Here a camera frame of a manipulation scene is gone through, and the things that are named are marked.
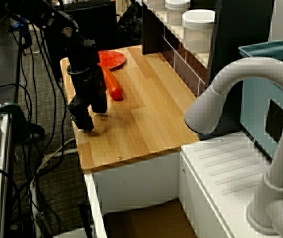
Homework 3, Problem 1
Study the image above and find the black cable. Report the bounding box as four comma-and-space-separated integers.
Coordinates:
31, 23, 69, 174
0, 83, 33, 124

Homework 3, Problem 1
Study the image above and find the blue cable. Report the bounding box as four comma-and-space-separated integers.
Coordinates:
12, 14, 30, 38

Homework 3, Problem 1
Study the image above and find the grey toy faucet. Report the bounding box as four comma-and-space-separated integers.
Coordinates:
184, 57, 283, 237

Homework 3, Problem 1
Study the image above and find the white lidded jar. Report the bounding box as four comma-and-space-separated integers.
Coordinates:
181, 9, 217, 54
165, 0, 191, 25

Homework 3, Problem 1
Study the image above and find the white shelf ledge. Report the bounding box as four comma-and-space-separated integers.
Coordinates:
145, 0, 212, 69

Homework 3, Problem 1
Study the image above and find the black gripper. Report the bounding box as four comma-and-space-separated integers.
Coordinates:
66, 53, 109, 131

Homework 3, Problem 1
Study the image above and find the grey cable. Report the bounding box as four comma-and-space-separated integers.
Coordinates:
36, 137, 77, 174

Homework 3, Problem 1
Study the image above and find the white toy sink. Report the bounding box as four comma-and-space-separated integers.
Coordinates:
83, 131, 283, 238

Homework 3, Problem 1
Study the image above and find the red toy sausage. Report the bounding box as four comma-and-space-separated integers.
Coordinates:
101, 66, 124, 101

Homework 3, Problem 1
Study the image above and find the green power drill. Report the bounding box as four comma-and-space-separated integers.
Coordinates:
0, 103, 46, 140

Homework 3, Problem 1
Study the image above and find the teal plastic bin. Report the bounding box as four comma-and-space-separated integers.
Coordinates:
238, 37, 283, 163

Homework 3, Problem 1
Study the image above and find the red round plate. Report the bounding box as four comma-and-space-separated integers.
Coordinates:
97, 50, 127, 70

